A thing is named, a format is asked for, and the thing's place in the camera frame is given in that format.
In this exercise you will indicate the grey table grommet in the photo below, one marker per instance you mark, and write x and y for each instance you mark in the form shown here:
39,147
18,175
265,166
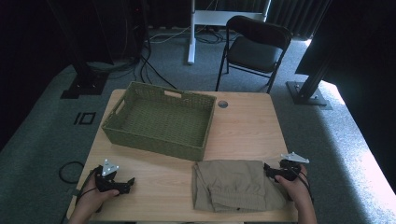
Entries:
223,104

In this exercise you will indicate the person's right hand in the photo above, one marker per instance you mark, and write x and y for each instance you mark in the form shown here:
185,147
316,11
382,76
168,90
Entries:
299,189

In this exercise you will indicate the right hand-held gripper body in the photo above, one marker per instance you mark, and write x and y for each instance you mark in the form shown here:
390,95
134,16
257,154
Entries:
289,171

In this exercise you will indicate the black folding chair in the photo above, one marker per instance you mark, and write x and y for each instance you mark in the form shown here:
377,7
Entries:
255,53

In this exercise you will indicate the khaki pants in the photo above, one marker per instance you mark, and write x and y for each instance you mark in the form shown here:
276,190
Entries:
233,184

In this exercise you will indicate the white table leg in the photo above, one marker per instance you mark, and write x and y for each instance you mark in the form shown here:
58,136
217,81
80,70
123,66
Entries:
218,17

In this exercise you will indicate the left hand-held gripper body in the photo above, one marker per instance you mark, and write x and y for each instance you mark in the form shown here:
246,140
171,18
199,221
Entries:
106,182

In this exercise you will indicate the black metal stand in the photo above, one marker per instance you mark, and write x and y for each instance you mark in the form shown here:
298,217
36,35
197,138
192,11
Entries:
306,93
84,84

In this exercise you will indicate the green woven basket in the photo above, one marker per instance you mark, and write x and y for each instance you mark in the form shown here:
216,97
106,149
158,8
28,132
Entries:
162,122

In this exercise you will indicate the person's left hand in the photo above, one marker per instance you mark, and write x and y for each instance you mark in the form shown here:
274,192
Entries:
91,199

